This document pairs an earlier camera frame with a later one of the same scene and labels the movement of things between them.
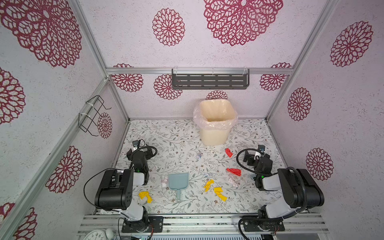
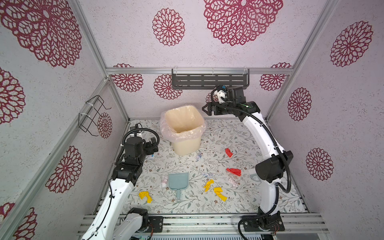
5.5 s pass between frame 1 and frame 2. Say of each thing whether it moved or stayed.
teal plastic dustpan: stayed
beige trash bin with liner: moved
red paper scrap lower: stayed
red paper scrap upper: stayed
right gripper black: moved
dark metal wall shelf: stayed
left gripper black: moved
